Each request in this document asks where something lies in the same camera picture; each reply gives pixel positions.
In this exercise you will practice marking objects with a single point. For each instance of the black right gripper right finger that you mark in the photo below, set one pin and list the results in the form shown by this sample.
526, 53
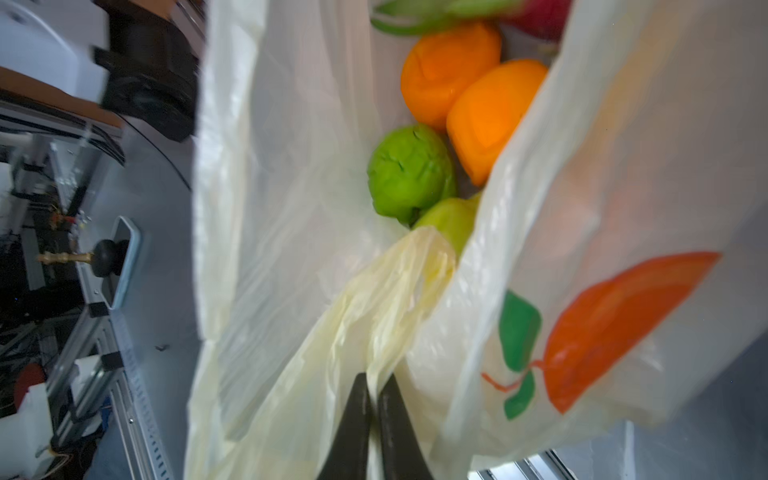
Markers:
401, 454

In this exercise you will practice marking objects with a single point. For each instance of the translucent printed plastic bag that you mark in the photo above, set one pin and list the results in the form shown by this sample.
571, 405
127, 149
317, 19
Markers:
610, 304

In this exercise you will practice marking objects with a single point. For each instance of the pink dragon fruit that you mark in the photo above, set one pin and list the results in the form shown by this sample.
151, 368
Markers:
542, 19

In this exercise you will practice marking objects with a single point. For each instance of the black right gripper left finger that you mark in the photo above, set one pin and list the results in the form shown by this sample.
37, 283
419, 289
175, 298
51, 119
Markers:
347, 458

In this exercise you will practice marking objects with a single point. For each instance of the orange fruit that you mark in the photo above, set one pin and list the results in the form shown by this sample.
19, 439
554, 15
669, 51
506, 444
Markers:
441, 66
485, 116

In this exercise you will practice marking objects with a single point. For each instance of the green pear fruit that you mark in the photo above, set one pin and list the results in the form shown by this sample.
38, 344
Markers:
454, 218

